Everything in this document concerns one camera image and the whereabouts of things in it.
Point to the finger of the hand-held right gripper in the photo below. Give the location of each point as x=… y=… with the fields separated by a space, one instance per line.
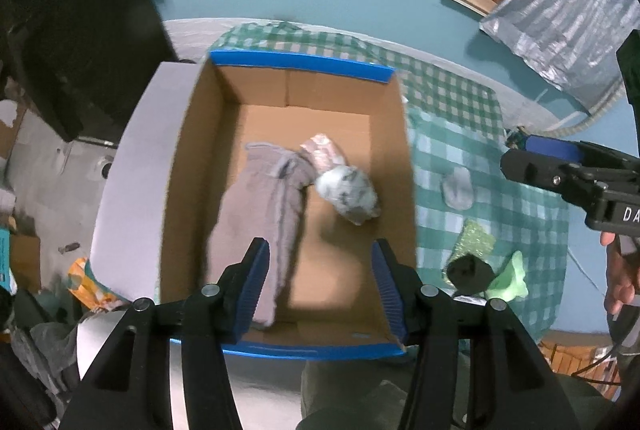
x=530 y=170
x=550 y=146

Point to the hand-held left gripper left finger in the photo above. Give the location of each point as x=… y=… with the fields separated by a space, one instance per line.
x=252 y=290

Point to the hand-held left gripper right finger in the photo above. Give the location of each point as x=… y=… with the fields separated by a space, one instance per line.
x=387 y=290

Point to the small grey sock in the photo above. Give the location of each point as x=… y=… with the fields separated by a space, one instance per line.
x=457 y=190

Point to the green glitter cloth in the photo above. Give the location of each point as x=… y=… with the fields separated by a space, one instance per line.
x=475 y=240

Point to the cardboard box with blue outside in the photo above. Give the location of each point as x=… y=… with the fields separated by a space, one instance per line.
x=320 y=130

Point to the person's right hand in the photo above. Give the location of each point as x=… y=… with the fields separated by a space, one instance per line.
x=620 y=280

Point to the teal plastic object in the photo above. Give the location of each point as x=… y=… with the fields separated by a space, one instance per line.
x=515 y=139

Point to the large check green tablecloth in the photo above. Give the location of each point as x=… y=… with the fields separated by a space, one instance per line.
x=500 y=220

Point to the grey towel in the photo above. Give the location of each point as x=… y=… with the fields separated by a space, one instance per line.
x=260 y=220

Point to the black rolled sock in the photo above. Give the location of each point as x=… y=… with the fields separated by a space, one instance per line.
x=467 y=272

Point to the white grey rolled cloth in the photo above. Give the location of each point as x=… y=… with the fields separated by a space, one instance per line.
x=347 y=192

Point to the light green cloth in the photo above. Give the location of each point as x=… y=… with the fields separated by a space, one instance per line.
x=512 y=280

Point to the silver tarp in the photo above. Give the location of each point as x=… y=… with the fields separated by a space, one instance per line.
x=560 y=25

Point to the small check green tablecloth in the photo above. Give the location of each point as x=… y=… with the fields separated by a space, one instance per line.
x=440 y=85

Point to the pink striped cloth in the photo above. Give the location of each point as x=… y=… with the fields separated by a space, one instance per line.
x=322 y=152

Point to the wooden crate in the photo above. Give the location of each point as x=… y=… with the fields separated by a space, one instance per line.
x=565 y=355

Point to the orange packet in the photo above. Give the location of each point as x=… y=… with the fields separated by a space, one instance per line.
x=87 y=282

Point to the wooden board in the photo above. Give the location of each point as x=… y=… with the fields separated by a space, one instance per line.
x=465 y=0

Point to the grey plastic bag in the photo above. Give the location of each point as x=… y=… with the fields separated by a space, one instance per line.
x=45 y=340

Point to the brown cardboard piece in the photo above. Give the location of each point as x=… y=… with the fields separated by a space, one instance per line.
x=25 y=260

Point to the large black object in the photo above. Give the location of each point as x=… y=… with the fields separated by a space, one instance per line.
x=90 y=35

